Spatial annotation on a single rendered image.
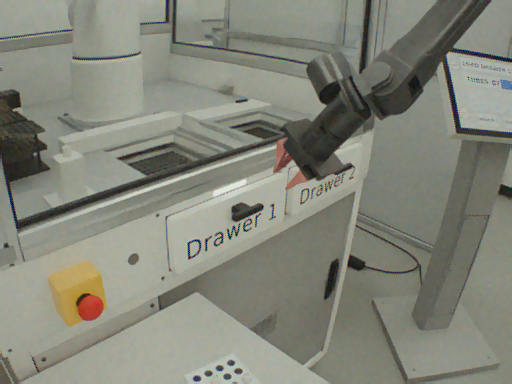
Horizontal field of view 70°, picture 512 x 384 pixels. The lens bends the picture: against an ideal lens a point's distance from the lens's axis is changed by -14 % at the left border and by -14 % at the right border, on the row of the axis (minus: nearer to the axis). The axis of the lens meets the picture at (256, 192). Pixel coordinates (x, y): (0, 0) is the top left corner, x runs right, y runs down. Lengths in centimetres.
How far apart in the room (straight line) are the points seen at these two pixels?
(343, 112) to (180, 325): 43
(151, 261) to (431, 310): 135
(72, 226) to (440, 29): 58
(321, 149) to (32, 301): 48
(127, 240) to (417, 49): 51
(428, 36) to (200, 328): 58
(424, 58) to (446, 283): 129
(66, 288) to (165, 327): 21
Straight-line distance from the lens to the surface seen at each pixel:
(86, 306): 59
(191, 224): 71
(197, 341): 70
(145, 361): 68
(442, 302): 183
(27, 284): 62
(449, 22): 62
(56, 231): 59
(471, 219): 162
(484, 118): 138
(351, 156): 107
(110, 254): 66
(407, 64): 58
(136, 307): 77
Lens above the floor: 127
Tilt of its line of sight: 26 degrees down
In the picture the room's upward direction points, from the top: 3 degrees clockwise
